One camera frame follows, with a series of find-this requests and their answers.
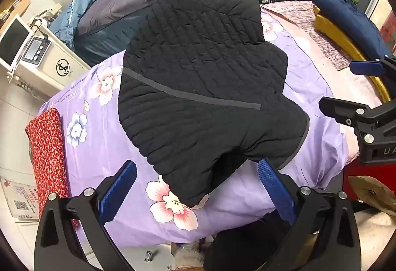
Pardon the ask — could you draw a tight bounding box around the grey digital scale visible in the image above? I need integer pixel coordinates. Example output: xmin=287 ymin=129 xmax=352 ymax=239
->
xmin=22 ymin=37 xmax=50 ymax=66

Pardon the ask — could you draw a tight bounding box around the striped pink grey cloth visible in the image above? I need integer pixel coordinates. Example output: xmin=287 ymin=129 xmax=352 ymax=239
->
xmin=261 ymin=0 xmax=359 ymax=71

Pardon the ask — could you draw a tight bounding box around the yellow cushion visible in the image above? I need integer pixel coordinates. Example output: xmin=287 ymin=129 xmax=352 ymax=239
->
xmin=314 ymin=5 xmax=392 ymax=103

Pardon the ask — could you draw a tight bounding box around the beige machine with round logo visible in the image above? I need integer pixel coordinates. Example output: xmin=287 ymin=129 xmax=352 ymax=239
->
xmin=6 ymin=22 xmax=92 ymax=101

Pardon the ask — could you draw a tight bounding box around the pale pink sheet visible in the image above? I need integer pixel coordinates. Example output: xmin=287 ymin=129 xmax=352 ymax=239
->
xmin=263 ymin=8 xmax=384 ymax=163

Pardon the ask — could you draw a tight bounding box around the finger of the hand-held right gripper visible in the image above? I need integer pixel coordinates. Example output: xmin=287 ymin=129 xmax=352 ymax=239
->
xmin=349 ymin=56 xmax=396 ymax=77
xmin=319 ymin=97 xmax=396 ymax=144

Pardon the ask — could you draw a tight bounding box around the navy blue cushion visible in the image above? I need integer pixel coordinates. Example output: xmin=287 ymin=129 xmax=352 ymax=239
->
xmin=312 ymin=0 xmax=393 ymax=58

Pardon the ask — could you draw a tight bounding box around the black quilted jacket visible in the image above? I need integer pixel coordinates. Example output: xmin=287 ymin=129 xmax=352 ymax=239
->
xmin=118 ymin=0 xmax=310 ymax=208

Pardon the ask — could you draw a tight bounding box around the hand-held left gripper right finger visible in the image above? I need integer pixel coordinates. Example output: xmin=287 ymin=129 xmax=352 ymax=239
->
xmin=257 ymin=159 xmax=362 ymax=271

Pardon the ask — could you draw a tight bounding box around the beige cloth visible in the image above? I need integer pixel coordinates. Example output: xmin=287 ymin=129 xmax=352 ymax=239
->
xmin=348 ymin=175 xmax=396 ymax=216

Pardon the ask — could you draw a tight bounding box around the white framed monitor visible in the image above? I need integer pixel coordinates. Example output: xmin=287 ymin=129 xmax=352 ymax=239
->
xmin=0 ymin=15 xmax=33 ymax=75

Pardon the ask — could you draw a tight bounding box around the cream cloth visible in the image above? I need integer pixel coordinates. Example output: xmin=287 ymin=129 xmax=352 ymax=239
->
xmin=353 ymin=209 xmax=396 ymax=271

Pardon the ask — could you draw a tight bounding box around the red floral pillow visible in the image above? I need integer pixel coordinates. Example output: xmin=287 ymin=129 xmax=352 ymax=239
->
xmin=25 ymin=108 xmax=79 ymax=230

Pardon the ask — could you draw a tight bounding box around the cream fur trim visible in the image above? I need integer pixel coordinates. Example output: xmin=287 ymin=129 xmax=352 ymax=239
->
xmin=173 ymin=243 xmax=206 ymax=271

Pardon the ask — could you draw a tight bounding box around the printed paper leaflet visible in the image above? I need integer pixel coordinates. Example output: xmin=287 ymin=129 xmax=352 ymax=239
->
xmin=0 ymin=177 xmax=39 ymax=222

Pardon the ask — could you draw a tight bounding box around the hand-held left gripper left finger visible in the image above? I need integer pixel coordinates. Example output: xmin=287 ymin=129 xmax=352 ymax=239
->
xmin=34 ymin=160 xmax=138 ymax=271

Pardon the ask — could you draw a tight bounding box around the red box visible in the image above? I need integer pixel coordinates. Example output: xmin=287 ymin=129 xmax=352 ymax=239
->
xmin=343 ymin=160 xmax=396 ymax=202

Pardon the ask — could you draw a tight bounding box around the purple floral bed sheet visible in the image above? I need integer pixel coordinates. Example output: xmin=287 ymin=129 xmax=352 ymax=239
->
xmin=37 ymin=7 xmax=350 ymax=248

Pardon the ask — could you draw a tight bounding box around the dark teal quilt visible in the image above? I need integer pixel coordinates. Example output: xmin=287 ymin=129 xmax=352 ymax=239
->
xmin=73 ymin=0 xmax=230 ymax=68

